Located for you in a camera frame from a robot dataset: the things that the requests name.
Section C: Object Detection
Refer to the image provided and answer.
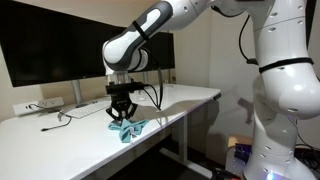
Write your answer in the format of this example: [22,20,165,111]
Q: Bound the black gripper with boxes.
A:
[105,92,139,123]

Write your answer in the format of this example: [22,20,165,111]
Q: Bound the blue terry towel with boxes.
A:
[107,118,150,144]

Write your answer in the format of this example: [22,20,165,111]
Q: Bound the white robot base platform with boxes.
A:
[225,146,254,180]

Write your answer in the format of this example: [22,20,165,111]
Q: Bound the white desk leg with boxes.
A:
[159,114,214,179]

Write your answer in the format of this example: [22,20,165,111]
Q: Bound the white keyboard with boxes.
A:
[63,99,113,120]

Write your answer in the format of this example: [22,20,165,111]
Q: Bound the white power strip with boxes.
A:
[12,96,65,117]

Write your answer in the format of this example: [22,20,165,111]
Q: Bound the large black monitor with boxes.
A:
[0,0,124,88]

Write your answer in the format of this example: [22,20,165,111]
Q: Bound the cardboard box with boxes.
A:
[228,133,254,148]

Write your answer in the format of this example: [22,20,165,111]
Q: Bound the blue electronic device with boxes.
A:
[234,143,252,164]

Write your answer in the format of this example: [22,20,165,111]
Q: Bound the black vertical pole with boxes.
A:
[304,0,318,46]

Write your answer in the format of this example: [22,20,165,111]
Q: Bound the white desk cable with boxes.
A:
[146,84,175,94]

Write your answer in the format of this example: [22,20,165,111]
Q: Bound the black desk cable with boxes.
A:
[40,111,73,132]

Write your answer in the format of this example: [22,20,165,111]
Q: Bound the black floor cables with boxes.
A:
[293,143,320,174]

